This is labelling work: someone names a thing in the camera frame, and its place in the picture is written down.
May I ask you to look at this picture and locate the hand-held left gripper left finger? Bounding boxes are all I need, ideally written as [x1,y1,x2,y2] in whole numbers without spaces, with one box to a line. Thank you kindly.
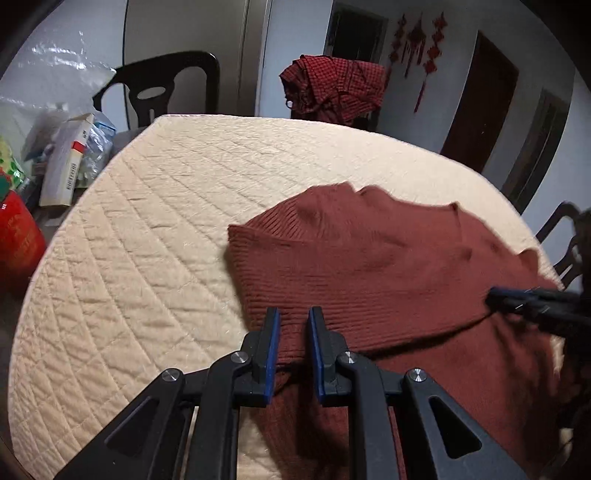
[53,307,281,480]

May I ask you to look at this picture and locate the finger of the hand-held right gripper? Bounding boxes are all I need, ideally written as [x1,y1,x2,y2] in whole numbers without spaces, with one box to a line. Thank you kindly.
[485,297,591,340]
[488,286,591,308]

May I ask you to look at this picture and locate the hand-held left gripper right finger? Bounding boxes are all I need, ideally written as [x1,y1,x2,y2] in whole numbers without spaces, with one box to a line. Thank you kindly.
[308,305,532,480]

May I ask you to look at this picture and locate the maroon knit sweater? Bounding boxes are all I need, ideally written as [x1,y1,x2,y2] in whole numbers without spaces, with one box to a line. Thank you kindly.
[227,182,578,480]

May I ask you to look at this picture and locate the dark framed side door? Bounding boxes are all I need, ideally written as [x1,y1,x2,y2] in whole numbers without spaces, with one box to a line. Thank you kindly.
[501,89,574,214]

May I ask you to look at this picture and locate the cream quilted table cover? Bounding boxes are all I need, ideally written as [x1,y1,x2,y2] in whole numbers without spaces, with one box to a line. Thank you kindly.
[9,113,566,480]

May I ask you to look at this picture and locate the brown wooden door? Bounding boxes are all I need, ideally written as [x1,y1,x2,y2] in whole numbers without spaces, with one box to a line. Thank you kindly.
[440,30,520,175]

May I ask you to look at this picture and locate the red plaid cloth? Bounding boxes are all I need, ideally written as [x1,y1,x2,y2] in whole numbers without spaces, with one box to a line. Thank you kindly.
[279,54,389,123]

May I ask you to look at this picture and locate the clear plastic packets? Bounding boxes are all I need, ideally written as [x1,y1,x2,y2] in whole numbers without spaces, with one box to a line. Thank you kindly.
[76,111,117,188]

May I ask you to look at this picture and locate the red box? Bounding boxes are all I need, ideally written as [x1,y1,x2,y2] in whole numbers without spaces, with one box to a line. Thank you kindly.
[0,189,48,280]

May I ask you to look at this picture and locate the white carton box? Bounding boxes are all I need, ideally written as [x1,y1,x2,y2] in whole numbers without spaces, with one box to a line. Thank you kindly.
[39,113,96,208]

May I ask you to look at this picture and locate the dark open doorway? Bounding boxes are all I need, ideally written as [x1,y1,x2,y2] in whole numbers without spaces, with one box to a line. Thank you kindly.
[323,0,389,63]

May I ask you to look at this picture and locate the green printed package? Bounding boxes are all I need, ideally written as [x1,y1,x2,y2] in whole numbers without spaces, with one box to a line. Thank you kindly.
[0,135,25,195]

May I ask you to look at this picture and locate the clear plastic bag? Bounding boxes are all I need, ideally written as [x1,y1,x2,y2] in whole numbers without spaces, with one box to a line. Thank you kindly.
[0,28,117,139]

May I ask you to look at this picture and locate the long red knot wall hanging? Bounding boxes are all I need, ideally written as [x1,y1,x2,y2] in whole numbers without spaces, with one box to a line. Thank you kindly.
[414,13,450,114]

